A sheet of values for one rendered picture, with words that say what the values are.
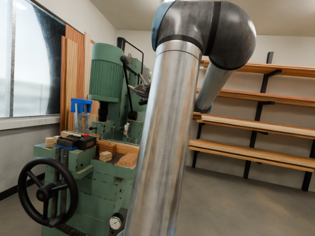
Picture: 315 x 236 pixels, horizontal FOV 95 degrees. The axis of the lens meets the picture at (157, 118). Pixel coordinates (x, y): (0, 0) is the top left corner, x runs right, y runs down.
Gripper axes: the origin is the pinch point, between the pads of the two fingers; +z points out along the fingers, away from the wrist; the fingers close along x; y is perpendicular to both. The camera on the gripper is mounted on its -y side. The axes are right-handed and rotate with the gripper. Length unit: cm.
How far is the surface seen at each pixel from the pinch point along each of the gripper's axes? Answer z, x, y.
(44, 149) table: 13, 34, -51
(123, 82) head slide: 3.8, -12.1, -15.3
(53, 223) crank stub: -11, 61, -27
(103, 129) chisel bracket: -4.8, 15.0, -30.7
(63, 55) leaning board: 89, -94, -107
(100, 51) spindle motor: 21.7, -5.4, -3.5
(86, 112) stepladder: 19, -41, -106
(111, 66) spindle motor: 13.0, -3.8, -5.4
